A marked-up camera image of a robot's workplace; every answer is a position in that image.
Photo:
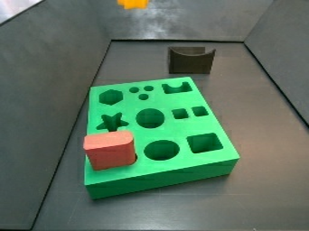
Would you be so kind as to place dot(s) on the green shape sorter board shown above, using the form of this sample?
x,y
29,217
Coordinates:
x,y
180,143

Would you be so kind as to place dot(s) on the red rounded block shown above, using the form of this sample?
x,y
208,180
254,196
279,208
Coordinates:
x,y
109,149

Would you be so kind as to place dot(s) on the black curved stand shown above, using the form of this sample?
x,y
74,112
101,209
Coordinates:
x,y
189,60

